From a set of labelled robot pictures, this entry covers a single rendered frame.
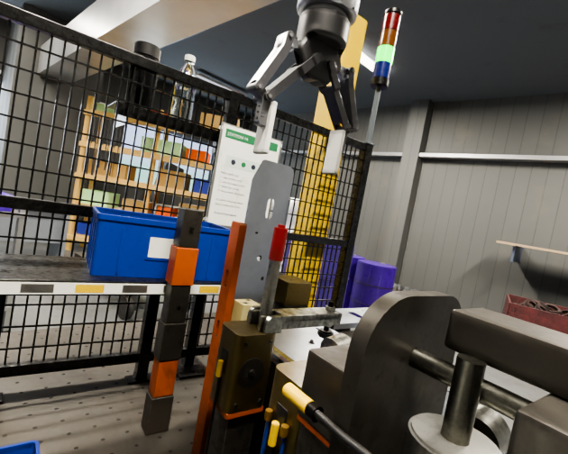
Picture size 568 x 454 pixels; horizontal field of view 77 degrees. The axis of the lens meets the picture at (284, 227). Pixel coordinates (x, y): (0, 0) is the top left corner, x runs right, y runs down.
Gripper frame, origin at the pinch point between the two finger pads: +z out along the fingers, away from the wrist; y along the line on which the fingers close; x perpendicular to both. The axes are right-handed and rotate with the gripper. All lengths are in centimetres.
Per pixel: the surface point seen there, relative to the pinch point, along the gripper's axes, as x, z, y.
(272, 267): 0.5, 17.1, -0.5
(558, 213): 123, -55, 562
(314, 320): -0.9, 25.2, 9.0
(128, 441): 29, 62, -7
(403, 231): 325, 11, 517
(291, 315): -0.7, 24.3, 4.0
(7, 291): 34, 31, -31
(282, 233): 0.1, 11.7, -0.2
